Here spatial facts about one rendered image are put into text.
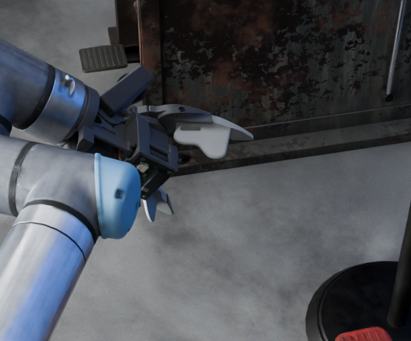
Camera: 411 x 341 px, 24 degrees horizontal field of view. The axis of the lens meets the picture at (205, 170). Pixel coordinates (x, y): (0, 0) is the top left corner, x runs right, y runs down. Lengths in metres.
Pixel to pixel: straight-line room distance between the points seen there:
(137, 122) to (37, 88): 0.12
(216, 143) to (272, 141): 1.49
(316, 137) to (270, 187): 0.21
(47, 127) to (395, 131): 1.72
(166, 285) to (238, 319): 0.19
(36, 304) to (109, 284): 1.44
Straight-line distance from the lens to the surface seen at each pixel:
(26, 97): 1.00
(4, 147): 0.95
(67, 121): 1.02
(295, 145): 2.56
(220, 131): 1.10
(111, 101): 1.07
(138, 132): 1.05
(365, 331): 1.23
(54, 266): 0.86
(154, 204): 1.16
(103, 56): 2.64
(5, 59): 1.00
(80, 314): 2.23
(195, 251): 2.33
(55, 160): 0.93
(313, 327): 2.17
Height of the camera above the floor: 1.73
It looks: 43 degrees down
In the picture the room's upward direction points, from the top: straight up
